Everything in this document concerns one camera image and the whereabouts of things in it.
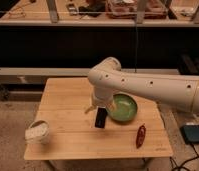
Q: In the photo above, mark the black device on shelf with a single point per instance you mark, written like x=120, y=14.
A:
x=93, y=10

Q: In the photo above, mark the green bowl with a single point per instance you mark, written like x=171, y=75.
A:
x=126, y=108

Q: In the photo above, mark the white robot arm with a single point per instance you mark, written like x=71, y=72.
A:
x=107, y=78

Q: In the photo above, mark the black rectangular block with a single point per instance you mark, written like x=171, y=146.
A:
x=101, y=117

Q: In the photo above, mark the wooden table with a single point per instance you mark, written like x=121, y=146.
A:
x=73, y=134

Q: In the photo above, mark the red chili pepper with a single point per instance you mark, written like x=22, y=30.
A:
x=140, y=136

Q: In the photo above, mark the red tray on shelf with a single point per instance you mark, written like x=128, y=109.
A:
x=154, y=9

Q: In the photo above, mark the blue foot pedal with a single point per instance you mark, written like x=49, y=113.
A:
x=190, y=134

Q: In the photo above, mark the white cup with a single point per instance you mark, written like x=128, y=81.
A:
x=38, y=132

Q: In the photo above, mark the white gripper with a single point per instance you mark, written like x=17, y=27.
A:
x=102, y=97

